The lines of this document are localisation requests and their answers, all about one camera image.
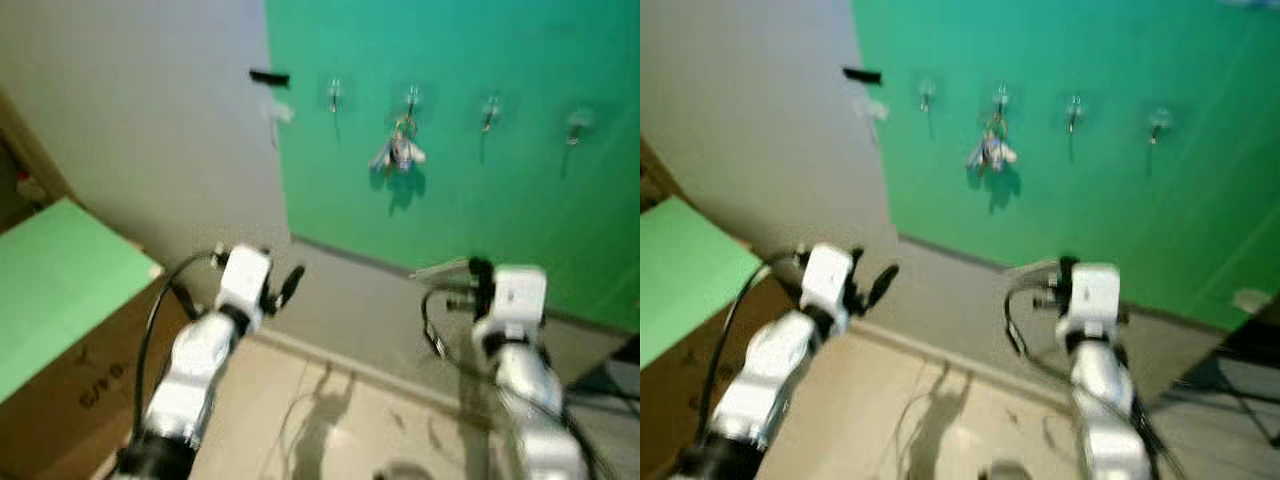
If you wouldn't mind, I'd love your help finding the brown cardboard box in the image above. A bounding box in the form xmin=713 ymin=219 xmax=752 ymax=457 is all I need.
xmin=0 ymin=275 xmax=196 ymax=480
xmin=640 ymin=275 xmax=791 ymax=480

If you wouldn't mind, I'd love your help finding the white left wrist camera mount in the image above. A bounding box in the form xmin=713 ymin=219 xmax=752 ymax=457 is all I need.
xmin=800 ymin=243 xmax=854 ymax=319
xmin=213 ymin=245 xmax=273 ymax=316

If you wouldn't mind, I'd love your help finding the green wall board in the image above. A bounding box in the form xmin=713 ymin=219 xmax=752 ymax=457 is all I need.
xmin=850 ymin=0 xmax=1280 ymax=331
xmin=263 ymin=0 xmax=640 ymax=331

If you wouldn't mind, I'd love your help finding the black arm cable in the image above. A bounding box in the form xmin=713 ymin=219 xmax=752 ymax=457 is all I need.
xmin=1003 ymin=283 xmax=1186 ymax=480
xmin=712 ymin=250 xmax=806 ymax=441
xmin=420 ymin=285 xmax=621 ymax=480
xmin=132 ymin=248 xmax=226 ymax=441

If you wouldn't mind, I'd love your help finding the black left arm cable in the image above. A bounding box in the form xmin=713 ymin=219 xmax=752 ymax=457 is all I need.
xmin=712 ymin=250 xmax=806 ymax=441
xmin=132 ymin=248 xmax=226 ymax=441

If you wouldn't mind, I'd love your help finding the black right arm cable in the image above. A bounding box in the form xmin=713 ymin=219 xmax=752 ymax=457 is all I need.
xmin=420 ymin=285 xmax=621 ymax=480
xmin=1003 ymin=283 xmax=1186 ymax=480

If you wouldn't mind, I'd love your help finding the black metal chair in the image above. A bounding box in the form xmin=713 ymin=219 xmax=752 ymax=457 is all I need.
xmin=560 ymin=335 xmax=640 ymax=421
xmin=1170 ymin=300 xmax=1280 ymax=446

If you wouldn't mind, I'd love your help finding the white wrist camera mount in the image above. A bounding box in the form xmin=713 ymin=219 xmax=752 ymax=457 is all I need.
xmin=472 ymin=265 xmax=548 ymax=346
xmin=1060 ymin=262 xmax=1121 ymax=346
xmin=800 ymin=243 xmax=854 ymax=319
xmin=213 ymin=245 xmax=273 ymax=316

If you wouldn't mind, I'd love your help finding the key bunch with ring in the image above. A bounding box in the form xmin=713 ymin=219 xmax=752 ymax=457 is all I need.
xmin=368 ymin=115 xmax=428 ymax=173
xmin=964 ymin=115 xmax=1020 ymax=173

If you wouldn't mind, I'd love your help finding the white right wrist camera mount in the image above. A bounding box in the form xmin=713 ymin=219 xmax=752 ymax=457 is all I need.
xmin=472 ymin=265 xmax=548 ymax=346
xmin=1060 ymin=262 xmax=1121 ymax=346

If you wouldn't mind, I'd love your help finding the light wooden plank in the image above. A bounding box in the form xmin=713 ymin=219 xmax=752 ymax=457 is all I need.
xmin=0 ymin=88 xmax=79 ymax=206

